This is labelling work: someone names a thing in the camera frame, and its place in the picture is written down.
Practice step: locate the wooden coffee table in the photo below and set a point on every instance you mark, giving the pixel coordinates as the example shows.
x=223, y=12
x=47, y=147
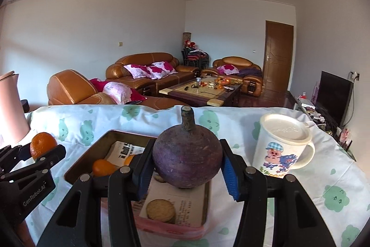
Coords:
x=207, y=91

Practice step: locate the brown wooden door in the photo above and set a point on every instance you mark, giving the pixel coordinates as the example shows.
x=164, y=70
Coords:
x=278, y=56

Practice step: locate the round biscuit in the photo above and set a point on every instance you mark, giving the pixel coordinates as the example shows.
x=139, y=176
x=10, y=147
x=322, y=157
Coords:
x=161, y=210

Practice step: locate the pink floral cushion right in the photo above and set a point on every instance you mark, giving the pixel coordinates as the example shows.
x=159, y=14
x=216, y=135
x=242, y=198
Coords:
x=161, y=70

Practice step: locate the pink pillow on armchair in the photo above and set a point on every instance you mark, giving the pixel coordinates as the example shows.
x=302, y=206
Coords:
x=118, y=92

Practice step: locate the black television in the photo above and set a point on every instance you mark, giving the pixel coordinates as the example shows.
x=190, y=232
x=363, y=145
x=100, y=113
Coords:
x=333, y=98

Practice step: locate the pink floral cushion left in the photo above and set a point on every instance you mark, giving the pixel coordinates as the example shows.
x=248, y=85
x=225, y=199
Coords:
x=138, y=71

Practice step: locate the brown leather armchair near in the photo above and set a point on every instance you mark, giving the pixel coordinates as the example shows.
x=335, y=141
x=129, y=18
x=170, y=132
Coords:
x=71, y=88

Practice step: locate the paper leaflet in tin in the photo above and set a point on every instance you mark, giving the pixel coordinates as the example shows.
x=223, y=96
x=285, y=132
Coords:
x=190, y=204

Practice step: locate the pink floral cushion far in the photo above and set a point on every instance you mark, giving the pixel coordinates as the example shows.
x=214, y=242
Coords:
x=227, y=69

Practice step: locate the pink biscuit tin box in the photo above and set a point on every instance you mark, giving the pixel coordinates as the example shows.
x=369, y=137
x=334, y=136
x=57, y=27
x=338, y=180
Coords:
x=114, y=146

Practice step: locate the white cartoon pig mug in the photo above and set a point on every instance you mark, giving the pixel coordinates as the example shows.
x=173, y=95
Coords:
x=284, y=144

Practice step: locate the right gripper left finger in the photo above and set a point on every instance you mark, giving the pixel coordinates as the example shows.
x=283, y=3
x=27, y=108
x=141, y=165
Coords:
x=77, y=221

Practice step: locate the small orange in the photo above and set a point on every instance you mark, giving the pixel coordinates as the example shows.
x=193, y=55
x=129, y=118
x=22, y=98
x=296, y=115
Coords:
x=102, y=168

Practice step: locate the large orange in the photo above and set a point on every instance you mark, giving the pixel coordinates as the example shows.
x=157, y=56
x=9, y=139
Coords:
x=41, y=144

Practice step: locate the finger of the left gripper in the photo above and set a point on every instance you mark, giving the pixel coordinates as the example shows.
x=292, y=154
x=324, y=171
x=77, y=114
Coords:
x=11, y=156
x=47, y=161

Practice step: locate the brown leather armchair far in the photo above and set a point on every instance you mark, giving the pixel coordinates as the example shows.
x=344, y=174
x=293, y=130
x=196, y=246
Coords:
x=245, y=71

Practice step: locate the pink electric kettle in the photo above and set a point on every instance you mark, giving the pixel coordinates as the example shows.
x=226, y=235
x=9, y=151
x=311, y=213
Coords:
x=14, y=126

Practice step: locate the brown leather three-seat sofa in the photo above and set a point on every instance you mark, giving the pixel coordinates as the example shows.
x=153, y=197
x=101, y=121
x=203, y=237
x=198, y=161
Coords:
x=116, y=72

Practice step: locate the brown leather armchair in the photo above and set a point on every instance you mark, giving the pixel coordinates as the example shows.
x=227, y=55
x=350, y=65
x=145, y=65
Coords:
x=71, y=88
x=245, y=71

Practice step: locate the large purple round fruit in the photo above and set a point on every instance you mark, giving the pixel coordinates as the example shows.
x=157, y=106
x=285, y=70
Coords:
x=187, y=155

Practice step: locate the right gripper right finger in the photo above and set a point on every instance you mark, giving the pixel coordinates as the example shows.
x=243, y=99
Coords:
x=297, y=222

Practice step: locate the stacked dark chairs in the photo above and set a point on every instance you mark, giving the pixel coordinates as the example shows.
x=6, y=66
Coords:
x=195, y=58

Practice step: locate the pink floral cushion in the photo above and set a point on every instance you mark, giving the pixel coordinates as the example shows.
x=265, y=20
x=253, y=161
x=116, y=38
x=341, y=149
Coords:
x=138, y=71
x=161, y=70
x=227, y=69

